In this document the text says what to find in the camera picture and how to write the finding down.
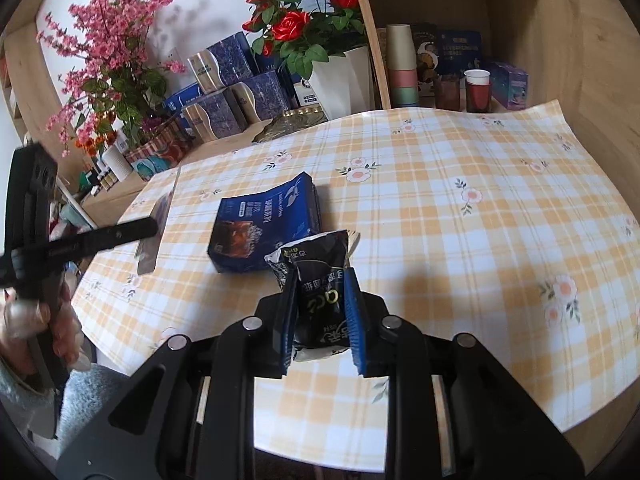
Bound gold leaf-shaped tray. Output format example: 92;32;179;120
251;106;328;143

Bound white faceted flower pot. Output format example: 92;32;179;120
304;46;373;121

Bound blue marbled gift box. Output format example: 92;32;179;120
225;70;293;123
187;31;261;93
181;91;248;143

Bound small blue carton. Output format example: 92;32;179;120
487;60;530;111

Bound clear plastic wrapper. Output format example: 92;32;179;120
134;164;182;276

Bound wooden low cabinet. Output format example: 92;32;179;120
80;125;281;221

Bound person's left hand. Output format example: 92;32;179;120
2;280;93;373

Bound white blue emblem box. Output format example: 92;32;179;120
292;77;321;111

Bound red paper cup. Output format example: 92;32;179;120
464;69;492;112

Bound black snack wrapper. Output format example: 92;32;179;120
264;230;362;363

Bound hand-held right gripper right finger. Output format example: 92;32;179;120
344;266;586;480

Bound plain dark blue box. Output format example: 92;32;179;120
252;55;286;78

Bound person's left forearm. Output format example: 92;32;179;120
0;355;131;441

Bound dark blue printed box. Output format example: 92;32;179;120
437;30;483;76

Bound stack of pastel paper cups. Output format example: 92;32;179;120
386;24;420;108

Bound wooden side shelving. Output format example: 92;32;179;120
0;25;66;151

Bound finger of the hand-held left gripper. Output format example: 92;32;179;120
12;216;160;275

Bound white ribbed vase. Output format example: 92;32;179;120
100;142;135;181

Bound striped planter box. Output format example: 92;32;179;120
122;117;193;166

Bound row of small bottles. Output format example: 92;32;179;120
80;167;118;193

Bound red artificial rose plant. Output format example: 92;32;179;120
242;0;368;78

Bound moon pattern box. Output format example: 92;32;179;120
411;22;441;96

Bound brown drinking glass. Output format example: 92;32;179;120
434;74;462;110

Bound wooden shelf unit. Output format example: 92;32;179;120
347;0;640;126

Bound orange artificial flowers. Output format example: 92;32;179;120
75;110;118;156

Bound pink artificial blossom plant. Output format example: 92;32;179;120
37;0;186;156

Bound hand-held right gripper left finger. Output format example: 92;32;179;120
55;270;301;480

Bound teal round tin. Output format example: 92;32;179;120
135;152;181;182

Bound dark blue carton box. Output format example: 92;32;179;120
207;171;323;273

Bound yellow plaid floral tablecloth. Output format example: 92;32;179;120
71;100;640;467

